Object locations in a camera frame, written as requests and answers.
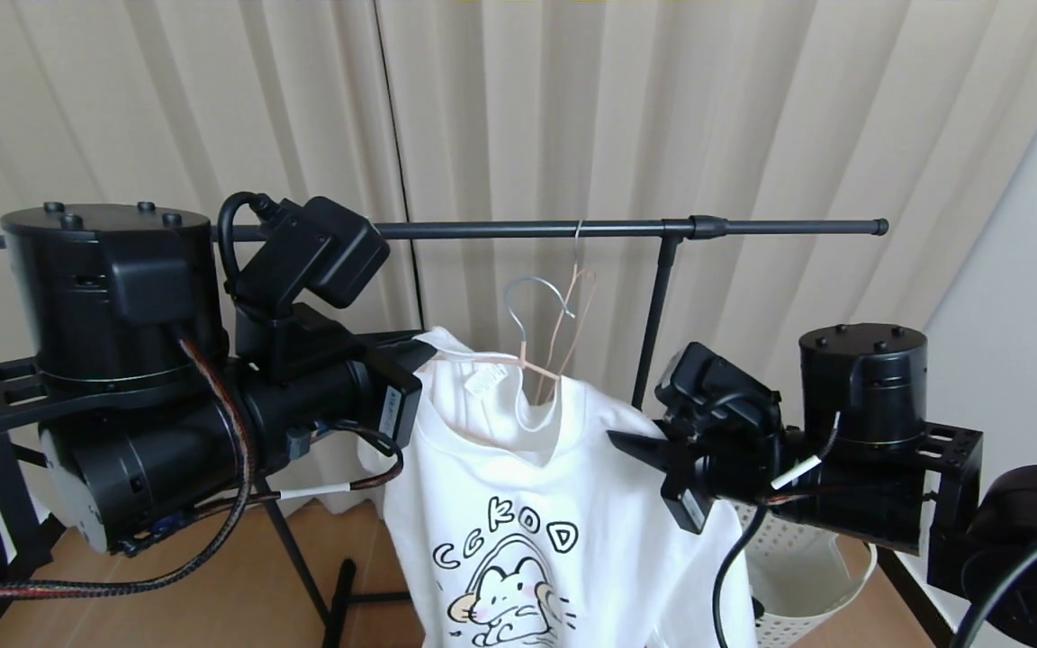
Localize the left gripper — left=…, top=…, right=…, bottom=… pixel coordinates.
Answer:
left=244, top=337, right=437, bottom=469

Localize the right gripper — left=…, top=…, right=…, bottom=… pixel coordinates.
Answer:
left=607, top=423, right=794, bottom=534

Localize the pink clothes hanger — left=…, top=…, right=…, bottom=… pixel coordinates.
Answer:
left=532, top=220, right=598, bottom=406
left=505, top=274, right=576, bottom=383

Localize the white garment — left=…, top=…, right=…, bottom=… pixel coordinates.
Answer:
left=356, top=326, right=758, bottom=648

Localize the black clothes rack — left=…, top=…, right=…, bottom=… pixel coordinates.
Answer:
left=0, top=216, right=888, bottom=648

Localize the white laundry basket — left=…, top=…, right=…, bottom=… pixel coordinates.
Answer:
left=735, top=499, right=879, bottom=648

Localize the beige curtain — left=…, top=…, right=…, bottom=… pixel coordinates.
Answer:
left=0, top=0, right=1037, bottom=541

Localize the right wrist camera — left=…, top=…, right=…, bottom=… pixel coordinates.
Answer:
left=655, top=342, right=782, bottom=437

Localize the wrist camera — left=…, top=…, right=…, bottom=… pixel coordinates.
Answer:
left=232, top=196, right=391, bottom=383
left=655, top=342, right=782, bottom=437

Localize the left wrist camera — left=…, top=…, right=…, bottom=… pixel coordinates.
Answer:
left=232, top=196, right=391, bottom=383

